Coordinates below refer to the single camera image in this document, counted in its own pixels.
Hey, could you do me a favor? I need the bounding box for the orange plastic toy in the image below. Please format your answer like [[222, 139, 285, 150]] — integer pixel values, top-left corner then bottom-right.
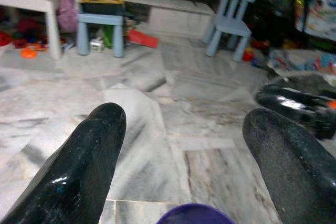
[[20, 47, 38, 59]]

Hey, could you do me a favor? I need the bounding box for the red toy pile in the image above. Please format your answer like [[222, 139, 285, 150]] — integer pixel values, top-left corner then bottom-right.
[[0, 17, 49, 49]]

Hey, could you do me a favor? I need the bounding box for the white tv cabinet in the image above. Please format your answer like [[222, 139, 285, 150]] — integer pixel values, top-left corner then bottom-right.
[[119, 0, 216, 40]]

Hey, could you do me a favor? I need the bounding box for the red flat toy board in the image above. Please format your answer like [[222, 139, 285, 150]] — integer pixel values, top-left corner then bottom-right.
[[127, 29, 160, 49]]

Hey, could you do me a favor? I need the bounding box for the small white toy cube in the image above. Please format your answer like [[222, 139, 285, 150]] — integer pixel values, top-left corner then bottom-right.
[[89, 39, 104, 53]]

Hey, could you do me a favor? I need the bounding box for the yellow black storage box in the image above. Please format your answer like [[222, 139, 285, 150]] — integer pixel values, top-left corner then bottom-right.
[[78, 0, 125, 15]]

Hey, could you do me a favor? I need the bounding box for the colourful printed bag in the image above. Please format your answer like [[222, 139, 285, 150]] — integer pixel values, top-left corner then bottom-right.
[[293, 0, 336, 41]]

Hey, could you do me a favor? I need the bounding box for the red yellow toy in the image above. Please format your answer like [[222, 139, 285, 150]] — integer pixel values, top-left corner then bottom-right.
[[243, 47, 255, 62]]

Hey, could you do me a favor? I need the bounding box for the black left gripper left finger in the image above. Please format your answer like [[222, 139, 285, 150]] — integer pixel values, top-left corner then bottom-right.
[[0, 102, 127, 224]]

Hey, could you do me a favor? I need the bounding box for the white kids table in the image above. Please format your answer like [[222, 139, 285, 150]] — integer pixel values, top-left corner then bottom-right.
[[0, 0, 65, 60]]

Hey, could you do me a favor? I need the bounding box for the light blue kids chair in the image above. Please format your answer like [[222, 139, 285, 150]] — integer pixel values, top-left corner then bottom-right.
[[65, 0, 124, 58], [203, 0, 265, 63]]

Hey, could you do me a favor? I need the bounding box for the purple round bin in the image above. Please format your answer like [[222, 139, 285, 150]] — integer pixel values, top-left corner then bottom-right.
[[156, 203, 236, 224]]

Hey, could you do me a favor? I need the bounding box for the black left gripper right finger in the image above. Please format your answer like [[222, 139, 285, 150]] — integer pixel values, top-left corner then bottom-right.
[[242, 108, 336, 224]]

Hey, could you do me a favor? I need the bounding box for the pink purple backpack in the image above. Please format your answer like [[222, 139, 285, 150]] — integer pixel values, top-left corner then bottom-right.
[[56, 0, 79, 34]]

